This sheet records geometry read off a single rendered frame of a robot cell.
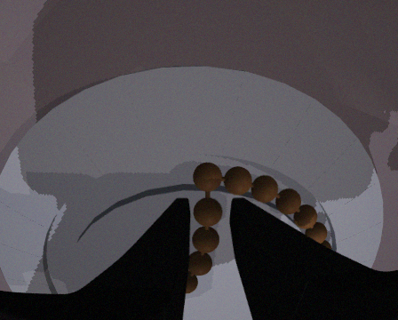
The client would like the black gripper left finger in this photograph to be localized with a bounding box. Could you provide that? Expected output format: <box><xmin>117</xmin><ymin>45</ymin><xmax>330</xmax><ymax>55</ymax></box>
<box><xmin>0</xmin><ymin>198</ymin><xmax>191</xmax><ymax>320</ymax></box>

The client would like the grey round tray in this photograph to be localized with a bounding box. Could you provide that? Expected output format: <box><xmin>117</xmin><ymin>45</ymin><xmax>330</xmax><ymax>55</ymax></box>
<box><xmin>0</xmin><ymin>65</ymin><xmax>384</xmax><ymax>320</ymax></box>

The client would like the brown wooden bead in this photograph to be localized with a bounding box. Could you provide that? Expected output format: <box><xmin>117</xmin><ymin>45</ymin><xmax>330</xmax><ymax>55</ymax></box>
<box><xmin>193</xmin><ymin>198</ymin><xmax>223</xmax><ymax>227</ymax></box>
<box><xmin>294</xmin><ymin>205</ymin><xmax>317</xmax><ymax>228</ymax></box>
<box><xmin>192</xmin><ymin>227</ymin><xmax>220</xmax><ymax>253</ymax></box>
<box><xmin>251</xmin><ymin>174</ymin><xmax>277</xmax><ymax>203</ymax></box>
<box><xmin>224</xmin><ymin>167</ymin><xmax>252</xmax><ymax>195</ymax></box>
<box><xmin>193</xmin><ymin>163</ymin><xmax>223</xmax><ymax>192</ymax></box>
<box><xmin>185</xmin><ymin>270</ymin><xmax>198</xmax><ymax>294</ymax></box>
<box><xmin>275</xmin><ymin>188</ymin><xmax>301</xmax><ymax>214</ymax></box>
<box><xmin>322</xmin><ymin>241</ymin><xmax>331</xmax><ymax>249</ymax></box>
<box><xmin>305</xmin><ymin>221</ymin><xmax>327</xmax><ymax>244</ymax></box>
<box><xmin>188</xmin><ymin>252</ymin><xmax>213</xmax><ymax>275</ymax></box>

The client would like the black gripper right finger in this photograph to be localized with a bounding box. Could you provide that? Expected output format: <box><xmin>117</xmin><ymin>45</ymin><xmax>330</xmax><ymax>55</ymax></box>
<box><xmin>228</xmin><ymin>198</ymin><xmax>398</xmax><ymax>320</ymax></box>

